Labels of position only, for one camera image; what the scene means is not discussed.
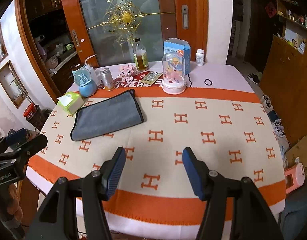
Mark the pill blister pack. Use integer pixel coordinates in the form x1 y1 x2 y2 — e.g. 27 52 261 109
141 71 162 85

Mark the wooden picture frame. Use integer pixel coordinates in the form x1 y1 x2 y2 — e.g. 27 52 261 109
0 60 28 109

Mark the green tissue pack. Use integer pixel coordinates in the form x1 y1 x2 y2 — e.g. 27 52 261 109
56 92 85 116

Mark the glass bottle with yellow liquid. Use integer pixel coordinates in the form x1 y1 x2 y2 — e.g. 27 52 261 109
133 38 149 71

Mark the person's left hand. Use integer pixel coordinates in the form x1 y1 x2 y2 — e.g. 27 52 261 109
5 181 24 228

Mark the pink duck dome ornament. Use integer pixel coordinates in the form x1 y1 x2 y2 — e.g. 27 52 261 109
162 51 186 95

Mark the white pill bottle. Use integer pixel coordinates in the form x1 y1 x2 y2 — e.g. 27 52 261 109
196 49 205 67

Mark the white device with tube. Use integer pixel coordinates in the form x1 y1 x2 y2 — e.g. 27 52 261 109
84 54 102 87

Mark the row of shoes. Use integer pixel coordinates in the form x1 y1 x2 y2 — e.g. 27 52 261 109
262 94 287 138

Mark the grey towel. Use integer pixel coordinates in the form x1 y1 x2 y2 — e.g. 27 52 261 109
70 89 144 142

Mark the cardboard box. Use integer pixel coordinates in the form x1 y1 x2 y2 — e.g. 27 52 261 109
286 135 307 174

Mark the blue snow globe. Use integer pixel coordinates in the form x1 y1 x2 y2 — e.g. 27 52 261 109
74 68 97 97

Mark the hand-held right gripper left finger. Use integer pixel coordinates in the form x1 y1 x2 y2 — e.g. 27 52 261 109
26 147 126 240

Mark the wooden cabinet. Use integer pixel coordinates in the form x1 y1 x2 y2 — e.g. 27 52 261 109
259 34 307 144

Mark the silver metal can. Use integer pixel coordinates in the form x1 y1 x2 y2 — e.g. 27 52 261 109
100 68 115 91

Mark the red printed cloth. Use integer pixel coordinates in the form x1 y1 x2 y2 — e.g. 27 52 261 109
97 73 192 91

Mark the blue carton box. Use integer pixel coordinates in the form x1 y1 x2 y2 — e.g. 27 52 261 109
164 38 191 75

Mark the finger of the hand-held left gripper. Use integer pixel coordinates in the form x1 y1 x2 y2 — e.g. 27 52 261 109
0 134 48 166
0 128 31 153

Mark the gold door ornament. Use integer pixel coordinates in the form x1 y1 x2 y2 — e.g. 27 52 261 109
91 0 176 43

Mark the black sneaker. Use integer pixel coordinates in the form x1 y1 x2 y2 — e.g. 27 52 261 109
247 73 261 84

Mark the pink plastic device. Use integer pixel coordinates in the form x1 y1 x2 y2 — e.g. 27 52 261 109
284 162 305 194

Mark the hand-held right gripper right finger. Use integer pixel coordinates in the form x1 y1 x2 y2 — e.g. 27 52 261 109
182 147 284 240

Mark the silver door handle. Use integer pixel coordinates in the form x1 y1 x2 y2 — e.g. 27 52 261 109
182 4 190 29
71 29 80 47

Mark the pink pig toy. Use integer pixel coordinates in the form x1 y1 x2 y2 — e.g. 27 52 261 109
119 64 138 77

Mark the red bucket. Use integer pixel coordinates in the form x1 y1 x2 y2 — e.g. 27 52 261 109
23 103 40 121

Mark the orange patterned blanket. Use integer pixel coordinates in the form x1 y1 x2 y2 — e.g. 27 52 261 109
25 64 286 240

